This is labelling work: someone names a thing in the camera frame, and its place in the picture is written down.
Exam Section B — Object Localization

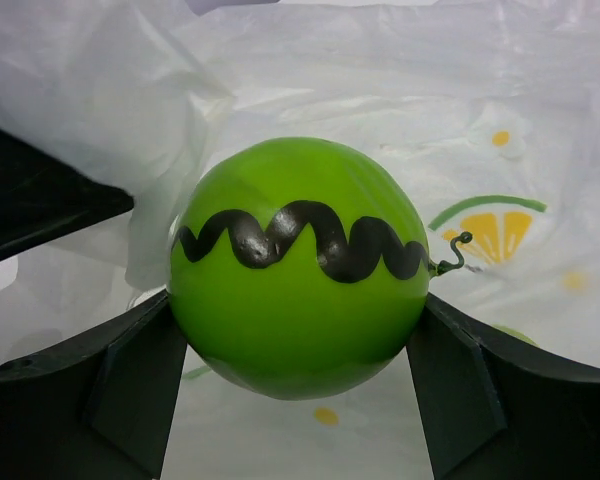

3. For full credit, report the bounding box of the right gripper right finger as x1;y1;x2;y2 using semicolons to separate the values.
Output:
406;295;600;480

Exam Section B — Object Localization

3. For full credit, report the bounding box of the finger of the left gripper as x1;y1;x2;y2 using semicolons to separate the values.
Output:
0;130;134;261

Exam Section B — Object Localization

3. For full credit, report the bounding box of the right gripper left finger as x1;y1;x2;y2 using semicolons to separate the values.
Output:
0;292;186;479

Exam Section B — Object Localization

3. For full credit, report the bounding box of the green fake fruit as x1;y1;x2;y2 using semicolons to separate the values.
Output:
167;137;464;400

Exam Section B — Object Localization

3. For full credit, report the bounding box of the translucent plastic bag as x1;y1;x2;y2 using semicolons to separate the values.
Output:
0;1;600;479

